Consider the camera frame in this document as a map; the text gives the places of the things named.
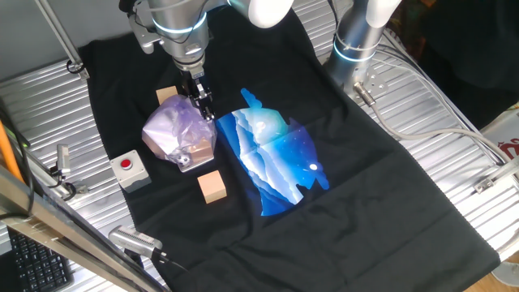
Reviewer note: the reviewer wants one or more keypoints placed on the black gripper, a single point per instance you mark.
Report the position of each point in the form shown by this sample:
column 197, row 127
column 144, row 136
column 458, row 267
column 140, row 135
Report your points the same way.
column 190, row 81

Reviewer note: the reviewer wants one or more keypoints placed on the translucent purple plastic bag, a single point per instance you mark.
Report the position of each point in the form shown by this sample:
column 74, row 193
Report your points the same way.
column 174, row 130

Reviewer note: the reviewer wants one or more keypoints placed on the wooden block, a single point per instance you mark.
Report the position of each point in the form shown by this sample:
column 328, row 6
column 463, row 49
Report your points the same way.
column 200, row 151

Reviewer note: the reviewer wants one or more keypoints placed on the white box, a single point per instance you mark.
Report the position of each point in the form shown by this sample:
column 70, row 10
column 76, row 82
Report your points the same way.
column 160, row 140

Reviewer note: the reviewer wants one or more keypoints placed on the small soccer ball toy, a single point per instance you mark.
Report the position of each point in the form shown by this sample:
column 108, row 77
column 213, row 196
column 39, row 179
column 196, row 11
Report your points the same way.
column 184, row 161

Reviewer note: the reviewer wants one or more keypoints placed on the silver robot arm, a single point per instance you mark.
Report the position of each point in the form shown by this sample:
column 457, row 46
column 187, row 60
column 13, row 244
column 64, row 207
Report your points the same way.
column 353, row 36

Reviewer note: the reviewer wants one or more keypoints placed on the white bag with red print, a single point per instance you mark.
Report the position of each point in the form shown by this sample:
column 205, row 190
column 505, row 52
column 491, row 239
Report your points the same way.
column 503, row 134

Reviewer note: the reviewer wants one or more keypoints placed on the light wooden cube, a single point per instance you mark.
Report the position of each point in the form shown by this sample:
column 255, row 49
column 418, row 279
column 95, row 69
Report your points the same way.
column 166, row 95
column 211, row 187

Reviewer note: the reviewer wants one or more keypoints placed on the silver metal plate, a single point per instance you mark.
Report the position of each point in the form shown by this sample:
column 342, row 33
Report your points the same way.
column 199, row 166

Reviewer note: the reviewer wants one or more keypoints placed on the grey box with red button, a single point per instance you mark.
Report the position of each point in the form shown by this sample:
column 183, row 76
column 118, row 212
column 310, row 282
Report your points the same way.
column 129, row 172

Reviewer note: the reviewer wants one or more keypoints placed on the thin metal pole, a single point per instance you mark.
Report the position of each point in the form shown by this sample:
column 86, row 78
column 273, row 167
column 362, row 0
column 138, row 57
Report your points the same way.
column 61, row 38

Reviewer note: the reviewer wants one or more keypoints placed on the orange rod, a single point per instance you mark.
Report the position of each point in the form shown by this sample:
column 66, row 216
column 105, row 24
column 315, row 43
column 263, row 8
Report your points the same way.
column 8, row 156

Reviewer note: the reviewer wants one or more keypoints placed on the black cloth with blue print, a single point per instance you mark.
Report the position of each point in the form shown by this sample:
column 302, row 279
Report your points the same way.
column 365, row 223

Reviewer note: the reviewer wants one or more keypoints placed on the black keyboard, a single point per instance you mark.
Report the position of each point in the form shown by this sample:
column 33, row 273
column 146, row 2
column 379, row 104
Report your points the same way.
column 38, row 263

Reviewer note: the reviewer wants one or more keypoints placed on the grey shoe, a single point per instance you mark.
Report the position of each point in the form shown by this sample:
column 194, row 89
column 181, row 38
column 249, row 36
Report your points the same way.
column 507, row 273

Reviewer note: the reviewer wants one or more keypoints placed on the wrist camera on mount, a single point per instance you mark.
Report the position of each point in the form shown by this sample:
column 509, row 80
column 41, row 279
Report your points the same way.
column 144, row 38

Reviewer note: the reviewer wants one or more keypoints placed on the small grey camera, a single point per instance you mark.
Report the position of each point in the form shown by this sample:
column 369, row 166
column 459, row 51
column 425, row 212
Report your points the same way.
column 63, row 159

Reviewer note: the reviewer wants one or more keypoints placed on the silver ribbed camera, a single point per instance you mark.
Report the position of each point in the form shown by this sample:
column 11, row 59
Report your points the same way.
column 134, row 240

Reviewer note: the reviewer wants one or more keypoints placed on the metal camera mount rail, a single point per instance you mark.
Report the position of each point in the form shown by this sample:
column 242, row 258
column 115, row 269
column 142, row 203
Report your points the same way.
column 44, row 174

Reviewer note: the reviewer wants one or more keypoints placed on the aluminium frame beam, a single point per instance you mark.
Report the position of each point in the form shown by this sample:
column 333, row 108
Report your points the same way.
column 61, row 231

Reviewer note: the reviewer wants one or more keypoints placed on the metal angle bracket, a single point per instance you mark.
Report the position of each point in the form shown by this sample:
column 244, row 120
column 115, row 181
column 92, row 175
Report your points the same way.
column 496, row 176

